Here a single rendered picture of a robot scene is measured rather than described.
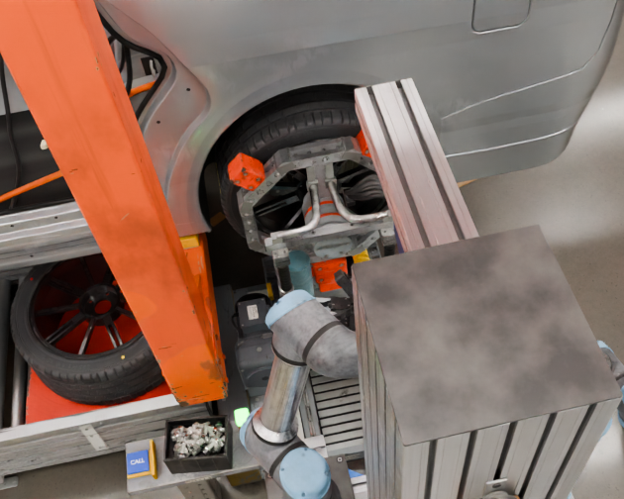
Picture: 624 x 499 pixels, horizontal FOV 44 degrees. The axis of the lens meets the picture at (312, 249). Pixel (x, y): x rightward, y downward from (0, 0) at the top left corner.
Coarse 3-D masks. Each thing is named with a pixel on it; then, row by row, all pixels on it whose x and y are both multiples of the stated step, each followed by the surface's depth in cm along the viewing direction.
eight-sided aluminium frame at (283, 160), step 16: (320, 144) 236; (336, 144) 236; (352, 144) 235; (272, 160) 237; (288, 160) 233; (304, 160) 233; (320, 160) 235; (336, 160) 236; (368, 160) 239; (272, 176) 236; (240, 192) 246; (256, 192) 241; (240, 208) 245; (384, 208) 267; (256, 224) 260; (256, 240) 259; (352, 240) 276; (368, 240) 271
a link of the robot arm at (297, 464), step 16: (288, 448) 187; (304, 448) 187; (272, 464) 187; (288, 464) 183; (304, 464) 184; (320, 464) 184; (288, 480) 182; (304, 480) 182; (320, 480) 182; (288, 496) 186; (304, 496) 181; (320, 496) 184
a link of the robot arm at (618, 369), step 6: (600, 342) 185; (600, 348) 184; (606, 348) 184; (606, 354) 179; (612, 354) 183; (606, 360) 177; (612, 360) 180; (618, 360) 182; (612, 366) 179; (618, 366) 180; (612, 372) 180; (618, 372) 179; (618, 378) 179
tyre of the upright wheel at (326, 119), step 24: (288, 96) 242; (312, 96) 240; (336, 96) 241; (240, 120) 247; (264, 120) 240; (288, 120) 236; (312, 120) 234; (336, 120) 235; (216, 144) 261; (240, 144) 243; (264, 144) 237; (288, 144) 238; (216, 168) 264; (240, 216) 261
